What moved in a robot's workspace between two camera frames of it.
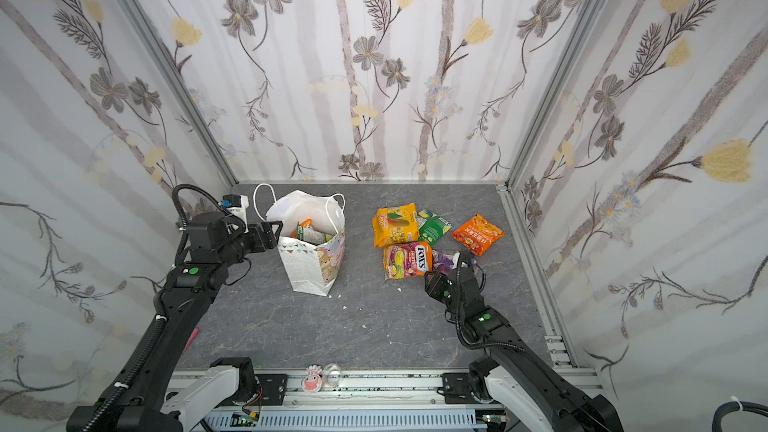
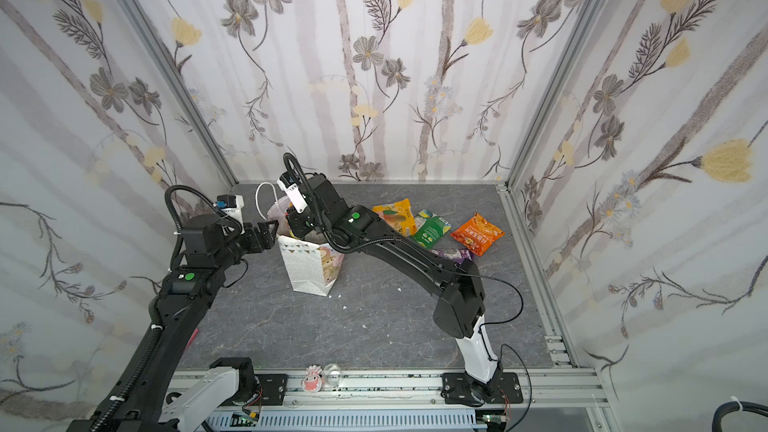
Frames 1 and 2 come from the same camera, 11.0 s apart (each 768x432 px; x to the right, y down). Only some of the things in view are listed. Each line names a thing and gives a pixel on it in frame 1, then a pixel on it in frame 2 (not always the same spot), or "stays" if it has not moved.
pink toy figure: (312, 381) stays
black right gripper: (462, 273) → (300, 228)
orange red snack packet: (477, 233) stays
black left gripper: (271, 239) stays
